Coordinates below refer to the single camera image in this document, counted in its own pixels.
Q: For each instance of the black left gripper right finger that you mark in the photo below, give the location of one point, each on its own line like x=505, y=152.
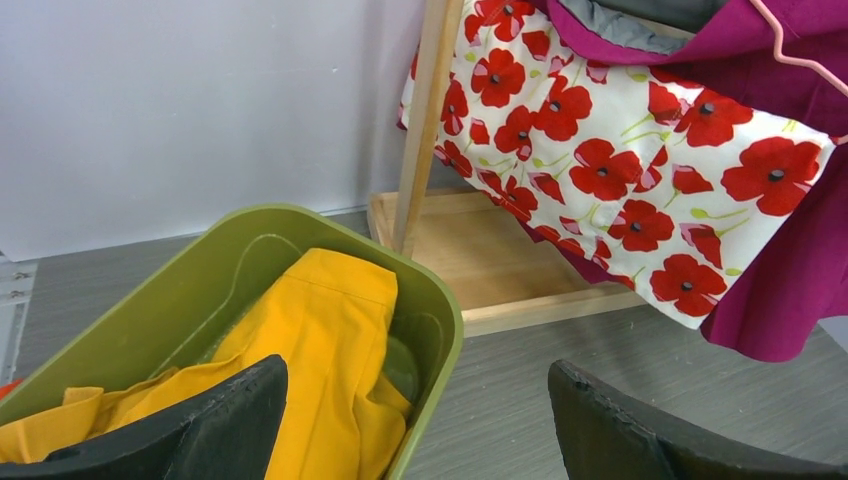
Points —
x=604, y=433

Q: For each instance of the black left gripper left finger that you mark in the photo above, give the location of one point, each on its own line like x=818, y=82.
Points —
x=225, y=432

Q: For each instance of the yellow pleated skirt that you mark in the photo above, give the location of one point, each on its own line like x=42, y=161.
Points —
x=296, y=390

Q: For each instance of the green plastic bin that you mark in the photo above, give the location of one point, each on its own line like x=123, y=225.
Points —
x=176, y=315

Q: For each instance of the wooden clothes rack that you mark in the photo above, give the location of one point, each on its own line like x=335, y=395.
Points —
x=501, y=279

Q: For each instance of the orange object behind bin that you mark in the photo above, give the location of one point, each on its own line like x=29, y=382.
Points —
x=6, y=389

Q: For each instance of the magenta dress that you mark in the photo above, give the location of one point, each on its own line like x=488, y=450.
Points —
x=800, y=277

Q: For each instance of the white red poppy garment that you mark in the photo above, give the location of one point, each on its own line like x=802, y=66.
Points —
x=624, y=166

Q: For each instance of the grey garment lining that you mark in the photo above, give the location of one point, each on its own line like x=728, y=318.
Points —
x=654, y=26

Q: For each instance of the aluminium rail frame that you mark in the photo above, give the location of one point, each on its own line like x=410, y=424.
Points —
x=17, y=284

